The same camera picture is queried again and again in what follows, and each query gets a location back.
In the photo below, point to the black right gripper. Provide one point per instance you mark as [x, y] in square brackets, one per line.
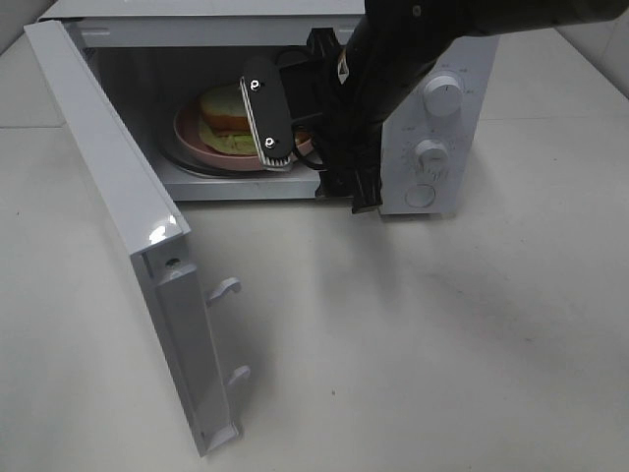
[334, 118]

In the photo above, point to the toast sandwich with lettuce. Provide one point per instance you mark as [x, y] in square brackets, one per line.
[224, 124]

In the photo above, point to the pink round plate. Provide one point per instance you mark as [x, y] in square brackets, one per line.
[189, 127]

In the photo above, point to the white timer knob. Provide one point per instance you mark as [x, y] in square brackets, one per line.
[432, 156]

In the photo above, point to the round white door button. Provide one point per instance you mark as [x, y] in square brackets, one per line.
[420, 196]

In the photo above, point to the white microwave door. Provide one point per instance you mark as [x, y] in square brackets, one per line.
[154, 234]

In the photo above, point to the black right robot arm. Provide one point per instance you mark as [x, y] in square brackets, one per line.
[372, 104]

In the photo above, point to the white microwave oven body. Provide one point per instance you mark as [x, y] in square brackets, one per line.
[126, 75]

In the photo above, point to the glass microwave turntable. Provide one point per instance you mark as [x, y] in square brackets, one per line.
[188, 163]

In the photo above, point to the upper white power knob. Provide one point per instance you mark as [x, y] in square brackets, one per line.
[443, 95]

